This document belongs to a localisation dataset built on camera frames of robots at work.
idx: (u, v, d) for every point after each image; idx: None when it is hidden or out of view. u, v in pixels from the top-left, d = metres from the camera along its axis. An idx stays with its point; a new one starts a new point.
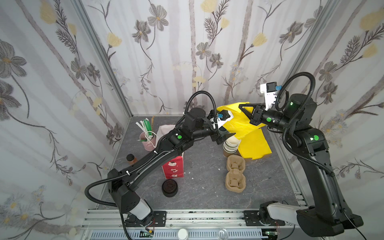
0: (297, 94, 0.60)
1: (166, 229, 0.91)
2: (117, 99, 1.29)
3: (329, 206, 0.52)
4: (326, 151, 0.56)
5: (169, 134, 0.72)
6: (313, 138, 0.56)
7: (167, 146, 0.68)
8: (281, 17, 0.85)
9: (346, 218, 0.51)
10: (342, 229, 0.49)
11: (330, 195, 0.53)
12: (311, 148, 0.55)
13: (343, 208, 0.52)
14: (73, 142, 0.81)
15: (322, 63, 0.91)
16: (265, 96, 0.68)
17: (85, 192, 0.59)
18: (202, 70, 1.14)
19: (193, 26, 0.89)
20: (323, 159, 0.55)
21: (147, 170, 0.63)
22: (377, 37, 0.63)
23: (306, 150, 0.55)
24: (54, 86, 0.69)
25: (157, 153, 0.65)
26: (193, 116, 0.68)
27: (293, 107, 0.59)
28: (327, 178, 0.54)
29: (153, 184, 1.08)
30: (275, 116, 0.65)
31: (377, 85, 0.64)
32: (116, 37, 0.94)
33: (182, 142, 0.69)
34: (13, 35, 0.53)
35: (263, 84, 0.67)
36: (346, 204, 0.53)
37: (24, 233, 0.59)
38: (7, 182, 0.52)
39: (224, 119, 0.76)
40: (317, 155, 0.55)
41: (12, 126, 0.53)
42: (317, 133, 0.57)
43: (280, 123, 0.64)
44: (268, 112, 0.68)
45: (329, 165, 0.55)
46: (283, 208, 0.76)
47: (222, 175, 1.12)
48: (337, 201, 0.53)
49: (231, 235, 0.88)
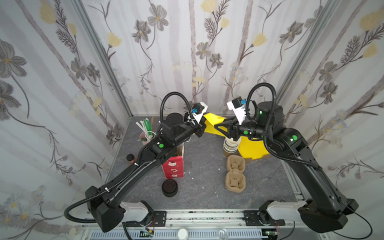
0: (262, 102, 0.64)
1: (166, 229, 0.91)
2: (117, 99, 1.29)
3: (327, 200, 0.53)
4: (306, 147, 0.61)
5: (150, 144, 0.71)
6: (293, 139, 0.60)
7: (148, 156, 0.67)
8: (281, 16, 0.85)
9: (343, 207, 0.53)
10: (346, 219, 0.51)
11: (324, 189, 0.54)
12: (294, 149, 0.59)
13: (339, 197, 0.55)
14: (73, 142, 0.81)
15: (323, 63, 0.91)
16: (234, 112, 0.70)
17: (65, 214, 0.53)
18: (202, 71, 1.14)
19: (193, 26, 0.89)
20: (308, 156, 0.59)
21: (128, 184, 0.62)
22: (377, 36, 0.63)
23: (290, 152, 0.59)
24: (53, 86, 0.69)
25: (138, 166, 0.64)
26: (169, 125, 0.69)
27: (264, 115, 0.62)
28: (316, 172, 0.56)
29: (153, 184, 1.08)
30: (250, 127, 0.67)
31: (376, 85, 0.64)
32: (116, 37, 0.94)
33: (164, 151, 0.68)
34: (13, 34, 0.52)
35: (229, 102, 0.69)
36: (339, 192, 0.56)
37: (24, 233, 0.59)
38: (6, 182, 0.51)
39: (200, 112, 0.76)
40: (302, 154, 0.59)
41: (12, 126, 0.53)
42: (294, 133, 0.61)
43: (257, 131, 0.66)
44: (243, 125, 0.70)
45: (314, 161, 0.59)
46: (284, 208, 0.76)
47: (222, 175, 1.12)
48: (332, 192, 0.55)
49: (231, 235, 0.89)
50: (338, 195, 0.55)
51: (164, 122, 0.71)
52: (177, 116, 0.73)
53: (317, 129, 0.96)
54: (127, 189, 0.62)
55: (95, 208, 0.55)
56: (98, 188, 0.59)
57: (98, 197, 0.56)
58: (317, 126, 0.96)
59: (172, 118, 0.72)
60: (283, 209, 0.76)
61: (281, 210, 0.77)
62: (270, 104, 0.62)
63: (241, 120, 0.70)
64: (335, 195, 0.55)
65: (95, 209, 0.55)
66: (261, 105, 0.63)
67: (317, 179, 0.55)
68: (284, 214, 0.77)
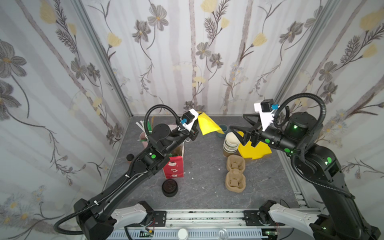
0: (300, 115, 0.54)
1: (166, 229, 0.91)
2: (117, 99, 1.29)
3: (355, 229, 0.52)
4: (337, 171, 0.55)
5: (143, 154, 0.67)
6: (328, 162, 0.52)
7: (140, 167, 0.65)
8: (281, 16, 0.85)
9: (368, 236, 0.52)
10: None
11: (353, 218, 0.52)
12: (327, 174, 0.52)
13: (364, 225, 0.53)
14: (73, 142, 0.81)
15: (323, 63, 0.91)
16: (260, 116, 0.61)
17: (55, 226, 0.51)
18: (202, 71, 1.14)
19: (193, 26, 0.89)
20: (339, 181, 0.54)
21: (118, 196, 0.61)
22: (377, 36, 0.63)
23: (323, 177, 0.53)
24: (53, 86, 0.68)
25: (128, 177, 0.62)
26: (156, 139, 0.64)
27: (297, 130, 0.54)
28: (347, 201, 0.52)
29: (153, 184, 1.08)
30: (275, 136, 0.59)
31: (376, 85, 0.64)
32: (116, 37, 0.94)
33: (156, 162, 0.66)
34: (13, 34, 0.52)
35: (258, 103, 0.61)
36: (365, 221, 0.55)
37: (24, 233, 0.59)
38: (6, 182, 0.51)
39: (189, 122, 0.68)
40: (334, 179, 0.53)
41: (12, 125, 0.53)
42: (329, 154, 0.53)
43: (282, 143, 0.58)
44: (267, 132, 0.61)
45: (345, 186, 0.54)
46: (288, 214, 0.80)
47: (222, 175, 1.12)
48: (359, 222, 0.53)
49: (231, 235, 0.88)
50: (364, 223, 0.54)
51: (150, 135, 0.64)
52: (165, 128, 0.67)
53: None
54: (117, 202, 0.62)
55: (83, 221, 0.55)
56: (88, 201, 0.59)
57: (87, 210, 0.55)
58: None
59: (159, 131, 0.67)
60: (290, 216, 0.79)
61: (285, 217, 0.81)
62: (308, 119, 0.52)
63: (265, 127, 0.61)
64: (361, 224, 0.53)
65: (83, 222, 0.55)
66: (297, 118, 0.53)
67: (347, 208, 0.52)
68: (289, 222, 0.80)
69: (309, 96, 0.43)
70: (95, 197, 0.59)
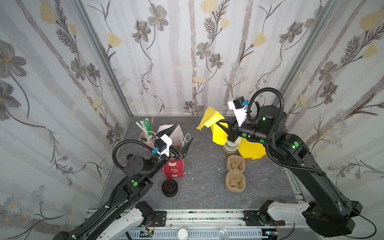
0: (267, 108, 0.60)
1: (166, 229, 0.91)
2: (117, 99, 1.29)
3: (333, 205, 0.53)
4: (307, 153, 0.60)
5: (124, 181, 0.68)
6: (295, 146, 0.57)
7: (121, 196, 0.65)
8: (281, 17, 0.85)
9: (350, 211, 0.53)
10: (353, 223, 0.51)
11: (330, 194, 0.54)
12: (297, 156, 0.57)
13: (344, 202, 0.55)
14: (73, 142, 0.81)
15: (323, 63, 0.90)
16: (234, 113, 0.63)
17: None
18: (202, 70, 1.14)
19: (193, 26, 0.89)
20: (310, 162, 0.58)
21: (98, 227, 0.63)
22: (377, 36, 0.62)
23: (294, 159, 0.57)
24: (53, 86, 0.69)
25: (108, 208, 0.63)
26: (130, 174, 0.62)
27: (266, 122, 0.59)
28: (320, 178, 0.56)
29: (153, 184, 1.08)
30: (250, 130, 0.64)
31: (377, 85, 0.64)
32: (116, 37, 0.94)
33: (137, 191, 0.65)
34: (13, 35, 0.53)
35: (231, 101, 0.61)
36: (344, 197, 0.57)
37: (24, 233, 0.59)
38: (7, 182, 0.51)
39: (163, 147, 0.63)
40: (305, 161, 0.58)
41: (12, 125, 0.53)
42: (296, 139, 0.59)
43: (256, 135, 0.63)
44: (242, 126, 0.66)
45: (317, 166, 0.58)
46: (285, 209, 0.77)
47: (222, 175, 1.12)
48: (338, 198, 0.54)
49: (231, 235, 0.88)
50: (344, 199, 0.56)
51: (124, 171, 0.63)
52: (138, 161, 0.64)
53: (317, 129, 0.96)
54: (97, 231, 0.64)
55: None
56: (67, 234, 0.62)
57: None
58: (316, 126, 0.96)
59: (133, 164, 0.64)
60: (285, 211, 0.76)
61: (283, 212, 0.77)
62: (273, 110, 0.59)
63: (241, 122, 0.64)
64: (341, 200, 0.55)
65: None
66: (264, 111, 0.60)
67: (323, 185, 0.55)
68: (287, 216, 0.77)
69: (271, 90, 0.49)
70: (74, 229, 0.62)
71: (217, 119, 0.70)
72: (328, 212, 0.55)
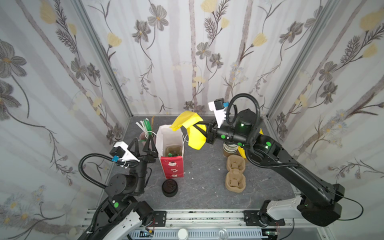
0: (245, 114, 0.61)
1: (166, 229, 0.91)
2: (117, 99, 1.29)
3: (318, 193, 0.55)
4: (280, 149, 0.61)
5: (105, 203, 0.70)
6: (268, 146, 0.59)
7: (103, 219, 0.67)
8: (281, 16, 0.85)
9: (334, 196, 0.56)
10: (340, 206, 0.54)
11: (312, 184, 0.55)
12: (272, 155, 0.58)
13: (327, 187, 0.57)
14: (73, 142, 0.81)
15: (323, 63, 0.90)
16: (215, 114, 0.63)
17: None
18: (202, 70, 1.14)
19: (193, 26, 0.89)
20: (285, 157, 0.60)
21: None
22: (377, 36, 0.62)
23: (270, 158, 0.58)
24: (53, 86, 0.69)
25: (91, 232, 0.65)
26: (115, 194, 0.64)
27: (244, 128, 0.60)
28: (298, 170, 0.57)
29: (153, 184, 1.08)
30: (228, 132, 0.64)
31: (377, 85, 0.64)
32: (116, 37, 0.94)
33: (120, 210, 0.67)
34: (13, 35, 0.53)
35: (211, 102, 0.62)
36: (324, 183, 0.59)
37: (24, 233, 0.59)
38: (7, 182, 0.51)
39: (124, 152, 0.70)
40: (280, 156, 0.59)
41: (12, 125, 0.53)
42: (268, 139, 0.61)
43: (235, 137, 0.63)
44: (221, 128, 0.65)
45: (292, 159, 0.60)
46: (282, 207, 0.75)
47: (222, 175, 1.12)
48: (318, 185, 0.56)
49: (231, 235, 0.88)
50: (325, 185, 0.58)
51: (108, 191, 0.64)
52: (121, 180, 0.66)
53: (317, 129, 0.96)
54: None
55: None
56: None
57: None
58: (316, 126, 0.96)
59: (116, 183, 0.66)
60: (282, 208, 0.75)
61: (280, 210, 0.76)
62: (250, 116, 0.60)
63: (220, 123, 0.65)
64: (322, 186, 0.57)
65: None
66: (242, 116, 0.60)
67: (303, 177, 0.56)
68: (285, 213, 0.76)
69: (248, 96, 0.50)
70: None
71: (196, 120, 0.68)
72: (316, 201, 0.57)
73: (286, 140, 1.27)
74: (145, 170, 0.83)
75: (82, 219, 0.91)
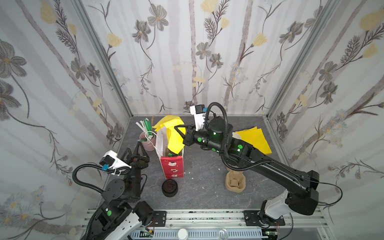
0: (217, 123, 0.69)
1: (166, 229, 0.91)
2: (117, 99, 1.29)
3: (294, 183, 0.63)
4: (252, 149, 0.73)
5: (99, 211, 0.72)
6: (239, 148, 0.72)
7: (97, 227, 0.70)
8: (281, 16, 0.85)
9: (309, 183, 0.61)
10: (316, 192, 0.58)
11: (287, 176, 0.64)
12: (244, 157, 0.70)
13: (302, 177, 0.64)
14: (73, 142, 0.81)
15: (322, 63, 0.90)
16: (195, 117, 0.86)
17: None
18: (202, 70, 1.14)
19: (193, 26, 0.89)
20: (258, 155, 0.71)
21: None
22: (377, 37, 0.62)
23: (243, 160, 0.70)
24: (53, 86, 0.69)
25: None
26: (111, 198, 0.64)
27: (216, 136, 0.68)
28: (272, 165, 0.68)
29: (153, 184, 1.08)
30: (204, 136, 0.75)
31: (377, 85, 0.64)
32: (116, 37, 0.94)
33: (114, 219, 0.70)
34: (13, 35, 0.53)
35: (193, 107, 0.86)
36: (299, 173, 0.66)
37: (24, 233, 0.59)
38: (7, 182, 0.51)
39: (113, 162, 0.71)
40: (253, 156, 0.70)
41: (12, 125, 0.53)
42: (240, 143, 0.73)
43: (209, 143, 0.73)
44: (198, 133, 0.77)
45: (265, 156, 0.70)
46: (274, 204, 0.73)
47: (222, 175, 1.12)
48: (293, 175, 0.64)
49: (231, 235, 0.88)
50: (300, 175, 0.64)
51: (104, 196, 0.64)
52: (119, 185, 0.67)
53: (316, 129, 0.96)
54: None
55: None
56: None
57: None
58: (316, 126, 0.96)
59: (114, 188, 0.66)
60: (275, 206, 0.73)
61: (275, 207, 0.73)
62: (220, 125, 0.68)
63: (198, 126, 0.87)
64: (297, 176, 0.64)
65: None
66: (213, 125, 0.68)
67: (276, 171, 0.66)
68: (279, 210, 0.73)
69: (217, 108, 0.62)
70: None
71: (177, 122, 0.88)
72: (295, 193, 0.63)
73: (286, 140, 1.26)
74: (139, 176, 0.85)
75: (82, 219, 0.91)
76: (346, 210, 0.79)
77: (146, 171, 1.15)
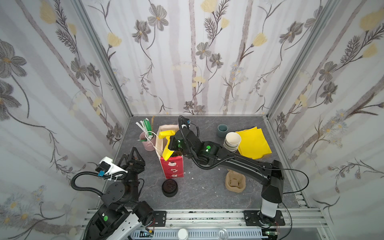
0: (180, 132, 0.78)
1: (166, 229, 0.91)
2: (117, 99, 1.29)
3: (257, 174, 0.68)
4: (220, 148, 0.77)
5: (96, 216, 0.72)
6: (207, 149, 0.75)
7: (95, 232, 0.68)
8: (281, 17, 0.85)
9: (270, 172, 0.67)
10: (275, 179, 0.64)
11: (250, 168, 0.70)
12: (212, 156, 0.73)
13: (263, 167, 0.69)
14: (73, 142, 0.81)
15: (322, 63, 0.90)
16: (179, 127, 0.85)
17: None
18: (202, 70, 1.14)
19: (193, 26, 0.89)
20: (224, 152, 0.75)
21: None
22: (377, 36, 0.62)
23: (212, 159, 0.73)
24: (53, 86, 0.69)
25: None
26: (110, 201, 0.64)
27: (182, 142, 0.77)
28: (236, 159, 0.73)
29: (153, 184, 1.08)
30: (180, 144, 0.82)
31: (376, 85, 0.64)
32: (116, 37, 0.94)
33: (110, 223, 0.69)
34: (13, 34, 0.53)
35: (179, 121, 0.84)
36: (262, 163, 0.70)
37: (24, 233, 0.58)
38: (6, 182, 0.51)
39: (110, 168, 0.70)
40: (219, 154, 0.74)
41: (12, 125, 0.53)
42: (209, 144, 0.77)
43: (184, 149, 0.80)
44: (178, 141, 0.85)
45: (231, 153, 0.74)
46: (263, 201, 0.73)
47: (222, 175, 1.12)
48: (255, 166, 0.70)
49: (231, 235, 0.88)
50: (262, 166, 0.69)
51: (103, 199, 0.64)
52: (119, 188, 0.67)
53: (316, 129, 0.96)
54: None
55: None
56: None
57: None
58: (316, 126, 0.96)
59: (114, 191, 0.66)
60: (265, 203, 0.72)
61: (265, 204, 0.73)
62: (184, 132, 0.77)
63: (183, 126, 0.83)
64: (259, 166, 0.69)
65: None
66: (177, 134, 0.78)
67: (240, 165, 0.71)
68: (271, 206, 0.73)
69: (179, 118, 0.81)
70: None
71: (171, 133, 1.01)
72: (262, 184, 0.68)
73: (286, 140, 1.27)
74: (135, 180, 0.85)
75: (82, 219, 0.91)
76: (346, 209, 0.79)
77: (146, 171, 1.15)
